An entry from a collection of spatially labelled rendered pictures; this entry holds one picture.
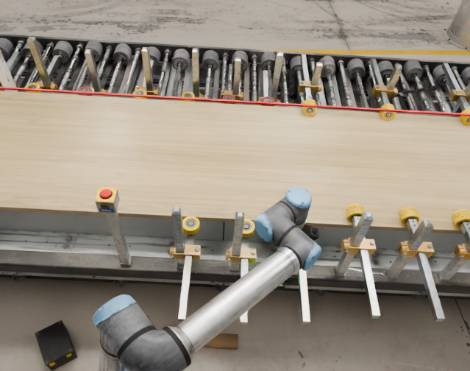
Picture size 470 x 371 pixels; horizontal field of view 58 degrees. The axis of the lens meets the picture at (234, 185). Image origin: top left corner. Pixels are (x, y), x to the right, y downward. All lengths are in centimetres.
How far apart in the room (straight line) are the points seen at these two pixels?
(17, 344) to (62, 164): 113
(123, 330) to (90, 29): 418
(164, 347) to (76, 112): 168
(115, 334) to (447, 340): 224
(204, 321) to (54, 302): 181
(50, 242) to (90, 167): 44
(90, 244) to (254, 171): 90
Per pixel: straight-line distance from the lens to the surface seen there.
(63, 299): 288
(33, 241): 237
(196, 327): 116
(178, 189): 204
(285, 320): 272
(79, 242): 229
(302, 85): 258
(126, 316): 116
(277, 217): 139
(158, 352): 113
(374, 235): 224
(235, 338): 256
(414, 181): 232
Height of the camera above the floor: 249
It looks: 51 degrees down
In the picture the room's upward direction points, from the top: 5 degrees clockwise
